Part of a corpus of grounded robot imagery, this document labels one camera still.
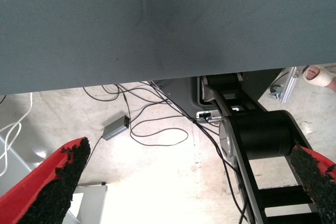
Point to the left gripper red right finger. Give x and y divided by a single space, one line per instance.
319 182

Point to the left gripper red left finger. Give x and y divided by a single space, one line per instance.
39 195

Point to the light grey panel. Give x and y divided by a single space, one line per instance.
15 161

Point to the white box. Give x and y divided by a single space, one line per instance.
89 204

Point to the aluminium profile leg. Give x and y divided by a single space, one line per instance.
288 87

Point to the grey caster wheel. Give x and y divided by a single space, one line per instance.
275 92

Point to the grey power adapter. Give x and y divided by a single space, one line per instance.
115 128

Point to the person's foot in sandal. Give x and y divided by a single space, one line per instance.
319 77

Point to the dark grey table cloth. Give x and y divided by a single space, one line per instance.
157 24

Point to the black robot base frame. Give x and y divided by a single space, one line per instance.
262 134

